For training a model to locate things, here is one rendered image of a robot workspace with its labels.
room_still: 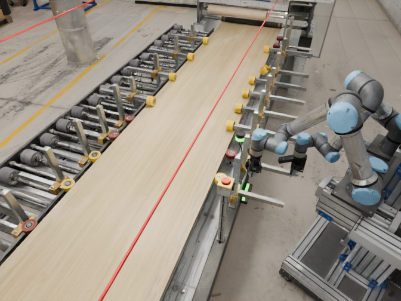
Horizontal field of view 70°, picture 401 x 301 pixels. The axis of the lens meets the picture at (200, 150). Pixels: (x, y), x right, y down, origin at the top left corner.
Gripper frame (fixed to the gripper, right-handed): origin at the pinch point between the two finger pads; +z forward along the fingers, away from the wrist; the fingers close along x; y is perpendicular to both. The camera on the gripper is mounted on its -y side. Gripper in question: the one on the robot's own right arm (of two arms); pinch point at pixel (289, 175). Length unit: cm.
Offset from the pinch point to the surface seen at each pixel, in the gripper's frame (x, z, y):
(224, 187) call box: -58, -40, -31
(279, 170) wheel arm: -1.4, -3.8, -7.2
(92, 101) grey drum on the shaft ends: 31, -4, -181
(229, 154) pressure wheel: -3.1, -9.0, -42.1
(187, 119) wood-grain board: 26, -9, -85
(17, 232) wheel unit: -98, -3, -140
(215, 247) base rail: -61, 12, -33
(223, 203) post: -57, -26, -31
